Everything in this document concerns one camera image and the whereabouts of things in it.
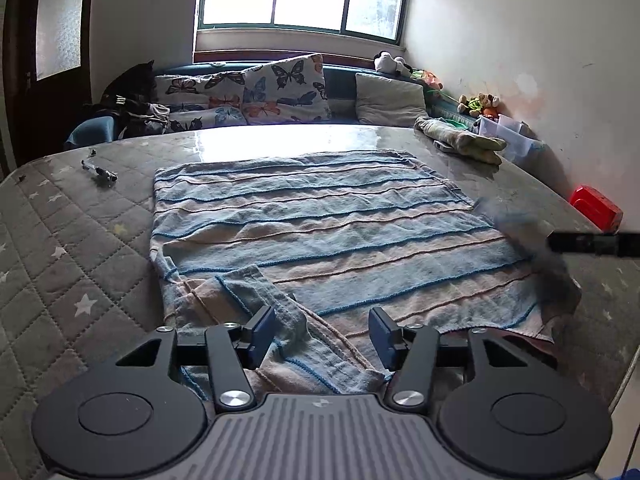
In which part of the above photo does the panda plush toy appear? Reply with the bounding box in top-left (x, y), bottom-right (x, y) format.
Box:
top-left (374, 51), bottom-right (416, 78)

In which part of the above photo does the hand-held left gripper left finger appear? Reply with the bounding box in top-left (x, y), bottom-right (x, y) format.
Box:
top-left (115, 305), bottom-right (277, 413)

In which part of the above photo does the yellowish folded cloth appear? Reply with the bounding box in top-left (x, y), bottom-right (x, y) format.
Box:
top-left (414, 116), bottom-right (508, 166)

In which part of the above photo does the pile of dark clothes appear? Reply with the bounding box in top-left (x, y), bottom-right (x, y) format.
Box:
top-left (82, 60), bottom-right (171, 138)

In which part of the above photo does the blue striped towel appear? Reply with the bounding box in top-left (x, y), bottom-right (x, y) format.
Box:
top-left (149, 149), bottom-right (583, 396)

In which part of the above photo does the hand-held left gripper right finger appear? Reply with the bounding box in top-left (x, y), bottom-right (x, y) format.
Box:
top-left (368, 307), bottom-right (533, 413)

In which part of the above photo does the brown plush bear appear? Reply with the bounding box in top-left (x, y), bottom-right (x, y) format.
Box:
top-left (477, 92), bottom-right (501, 121)

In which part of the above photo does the large butterfly print pillow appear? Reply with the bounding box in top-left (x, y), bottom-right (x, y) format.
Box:
top-left (242, 53), bottom-right (332, 125)

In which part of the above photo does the red plastic box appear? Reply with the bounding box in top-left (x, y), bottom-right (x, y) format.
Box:
top-left (570, 185), bottom-right (624, 232)

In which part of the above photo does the pink orange plush toy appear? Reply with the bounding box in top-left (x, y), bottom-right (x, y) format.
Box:
top-left (412, 70), bottom-right (445, 92)

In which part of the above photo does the grey quilted star table cover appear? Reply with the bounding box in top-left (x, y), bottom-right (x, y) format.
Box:
top-left (0, 125), bottom-right (640, 480)

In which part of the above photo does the grey cushion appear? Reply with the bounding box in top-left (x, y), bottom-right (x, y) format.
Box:
top-left (354, 72), bottom-right (428, 127)

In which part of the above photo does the clear plastic storage box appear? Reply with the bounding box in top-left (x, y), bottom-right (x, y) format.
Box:
top-left (477, 114), bottom-right (535, 166)

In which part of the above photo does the dark wooden door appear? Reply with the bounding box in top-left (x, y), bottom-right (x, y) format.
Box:
top-left (2, 0), bottom-right (96, 166)

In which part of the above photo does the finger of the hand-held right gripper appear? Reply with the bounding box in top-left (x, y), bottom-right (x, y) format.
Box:
top-left (547, 231), bottom-right (640, 259)

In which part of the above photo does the teal sofa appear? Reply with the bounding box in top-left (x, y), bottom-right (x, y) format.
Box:
top-left (64, 62), bottom-right (481, 151)

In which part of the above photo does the small pen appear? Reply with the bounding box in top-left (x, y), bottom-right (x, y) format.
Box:
top-left (81, 147), bottom-right (119, 187)

